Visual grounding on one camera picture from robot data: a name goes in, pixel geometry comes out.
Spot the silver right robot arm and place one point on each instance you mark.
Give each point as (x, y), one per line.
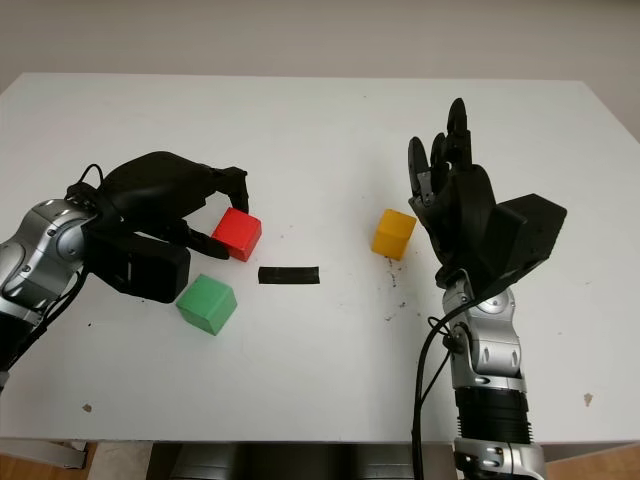
(495, 350)

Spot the red wooden block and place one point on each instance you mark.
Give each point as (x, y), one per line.
(240, 230)

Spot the green wooden block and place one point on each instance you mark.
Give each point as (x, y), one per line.
(205, 302)

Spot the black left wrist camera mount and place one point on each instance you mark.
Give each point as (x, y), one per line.
(145, 270)

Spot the dark grey robot torso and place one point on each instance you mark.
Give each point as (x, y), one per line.
(300, 462)

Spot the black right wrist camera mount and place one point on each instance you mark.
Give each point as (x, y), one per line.
(530, 225)

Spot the white table frame rail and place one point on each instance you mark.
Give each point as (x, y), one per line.
(40, 452)

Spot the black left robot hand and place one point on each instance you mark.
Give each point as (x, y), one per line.
(155, 190)

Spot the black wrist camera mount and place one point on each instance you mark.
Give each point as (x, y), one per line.
(145, 270)
(530, 225)

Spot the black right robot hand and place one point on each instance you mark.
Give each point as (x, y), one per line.
(465, 220)

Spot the black tape strip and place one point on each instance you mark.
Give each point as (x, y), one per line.
(288, 275)

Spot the yellow wooden block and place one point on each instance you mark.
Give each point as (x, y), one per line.
(392, 235)

